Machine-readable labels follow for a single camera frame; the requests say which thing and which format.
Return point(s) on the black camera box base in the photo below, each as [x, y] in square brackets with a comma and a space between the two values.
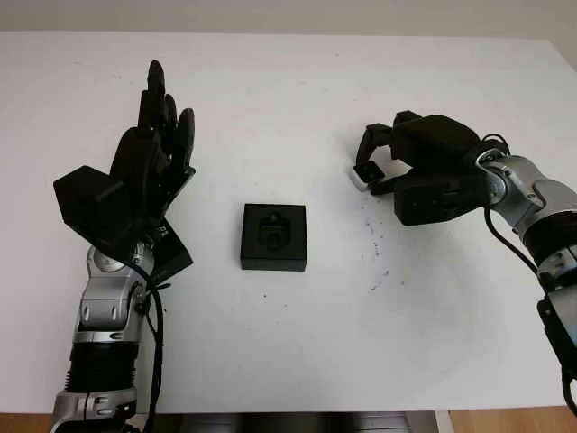
[295, 234]

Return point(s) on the black RealSense box lid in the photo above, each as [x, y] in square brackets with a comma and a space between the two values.
[173, 257]

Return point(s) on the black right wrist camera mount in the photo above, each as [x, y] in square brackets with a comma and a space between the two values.
[433, 203]

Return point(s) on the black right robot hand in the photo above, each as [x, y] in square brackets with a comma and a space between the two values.
[437, 144]

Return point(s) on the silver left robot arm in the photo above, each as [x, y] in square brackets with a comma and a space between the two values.
[101, 302]

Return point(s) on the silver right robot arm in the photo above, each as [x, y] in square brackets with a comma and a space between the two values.
[541, 194]

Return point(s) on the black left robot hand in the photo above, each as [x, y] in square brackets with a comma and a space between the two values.
[135, 180]

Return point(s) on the dark grey robot body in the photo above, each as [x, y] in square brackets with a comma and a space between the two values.
[288, 424]

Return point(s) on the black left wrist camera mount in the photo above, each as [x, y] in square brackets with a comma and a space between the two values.
[85, 203]

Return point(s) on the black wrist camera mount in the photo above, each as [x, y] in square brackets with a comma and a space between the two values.
[85, 203]
[433, 203]

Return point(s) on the small square silver camera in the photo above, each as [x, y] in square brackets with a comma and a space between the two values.
[367, 173]

